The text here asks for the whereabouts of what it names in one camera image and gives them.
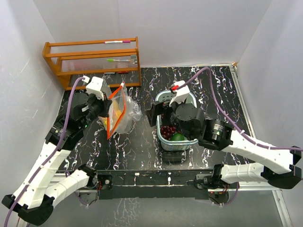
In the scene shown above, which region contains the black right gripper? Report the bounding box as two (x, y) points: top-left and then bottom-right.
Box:
(145, 95), (194, 141)

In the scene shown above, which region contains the blue zip top bag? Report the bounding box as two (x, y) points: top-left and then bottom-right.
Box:
(99, 100), (122, 130)

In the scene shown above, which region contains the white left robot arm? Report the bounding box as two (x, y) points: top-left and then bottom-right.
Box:
(1, 93), (112, 226)

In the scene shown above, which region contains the aluminium frame rail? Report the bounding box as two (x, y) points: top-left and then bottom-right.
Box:
(231, 65), (292, 227)

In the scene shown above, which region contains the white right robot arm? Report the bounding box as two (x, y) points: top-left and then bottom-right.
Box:
(145, 101), (302, 189)

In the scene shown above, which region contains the green white marker pen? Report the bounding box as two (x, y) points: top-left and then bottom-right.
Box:
(107, 59), (131, 62)

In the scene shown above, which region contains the pink white marker pen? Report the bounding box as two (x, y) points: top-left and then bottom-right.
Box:
(104, 40), (131, 44)

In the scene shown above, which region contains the wooden shelf rack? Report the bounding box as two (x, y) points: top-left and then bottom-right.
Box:
(42, 37), (142, 90)

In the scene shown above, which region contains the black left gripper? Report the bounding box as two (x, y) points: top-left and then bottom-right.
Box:
(80, 91), (112, 129)

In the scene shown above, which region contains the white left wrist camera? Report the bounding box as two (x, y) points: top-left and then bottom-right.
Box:
(82, 76), (105, 101)

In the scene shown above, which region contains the purple grapes bunch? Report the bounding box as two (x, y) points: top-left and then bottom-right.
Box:
(160, 126), (176, 140)

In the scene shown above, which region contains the white plastic basket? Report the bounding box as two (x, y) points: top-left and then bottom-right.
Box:
(155, 90), (198, 151)

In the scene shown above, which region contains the orange zip plastic bag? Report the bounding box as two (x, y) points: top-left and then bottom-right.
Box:
(107, 82), (143, 139)

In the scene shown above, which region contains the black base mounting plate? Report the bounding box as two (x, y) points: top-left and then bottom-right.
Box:
(94, 169), (240, 201)

